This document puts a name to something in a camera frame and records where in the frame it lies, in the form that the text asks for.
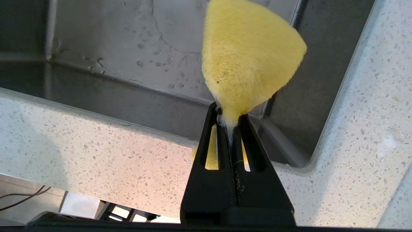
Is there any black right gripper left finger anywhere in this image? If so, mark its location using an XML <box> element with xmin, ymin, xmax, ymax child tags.
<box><xmin>180</xmin><ymin>101</ymin><xmax>239</xmax><ymax>225</ymax></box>

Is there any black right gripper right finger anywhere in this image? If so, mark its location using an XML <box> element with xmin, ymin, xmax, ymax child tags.
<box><xmin>232</xmin><ymin>113</ymin><xmax>296</xmax><ymax>225</ymax></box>

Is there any yellow green sponge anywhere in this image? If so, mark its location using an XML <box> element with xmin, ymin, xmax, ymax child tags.
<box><xmin>192</xmin><ymin>0</ymin><xmax>307</xmax><ymax>170</ymax></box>

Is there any stainless steel sink basin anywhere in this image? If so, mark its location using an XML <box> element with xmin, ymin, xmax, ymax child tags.
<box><xmin>0</xmin><ymin>0</ymin><xmax>376</xmax><ymax>168</ymax></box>

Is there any black metal base frame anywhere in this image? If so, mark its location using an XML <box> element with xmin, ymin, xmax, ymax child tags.
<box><xmin>97</xmin><ymin>200</ymin><xmax>161</xmax><ymax>223</ymax></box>

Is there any black floor cable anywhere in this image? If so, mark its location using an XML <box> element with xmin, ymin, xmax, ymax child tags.
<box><xmin>0</xmin><ymin>185</ymin><xmax>52</xmax><ymax>212</ymax></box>

